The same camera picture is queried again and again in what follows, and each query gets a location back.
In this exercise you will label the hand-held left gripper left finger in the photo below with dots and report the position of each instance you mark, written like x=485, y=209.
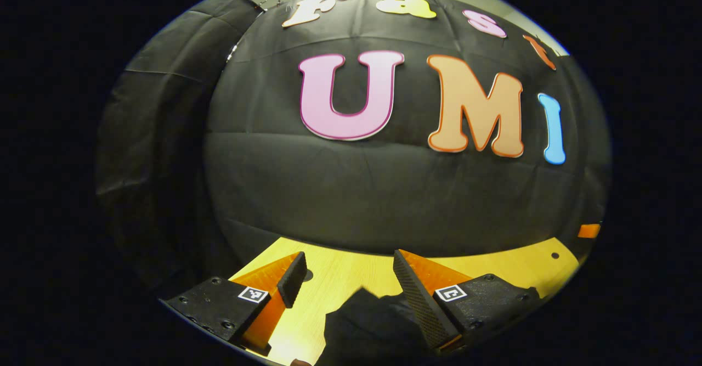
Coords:
x=292, y=281

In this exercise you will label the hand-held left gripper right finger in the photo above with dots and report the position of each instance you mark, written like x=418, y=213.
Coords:
x=419, y=305

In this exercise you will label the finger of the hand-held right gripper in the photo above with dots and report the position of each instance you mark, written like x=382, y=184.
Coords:
x=589, y=231

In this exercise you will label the black button shirt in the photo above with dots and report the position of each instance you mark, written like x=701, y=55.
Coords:
x=373, y=327

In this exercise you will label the black backdrop cloth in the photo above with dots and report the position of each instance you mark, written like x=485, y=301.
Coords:
x=356, y=190

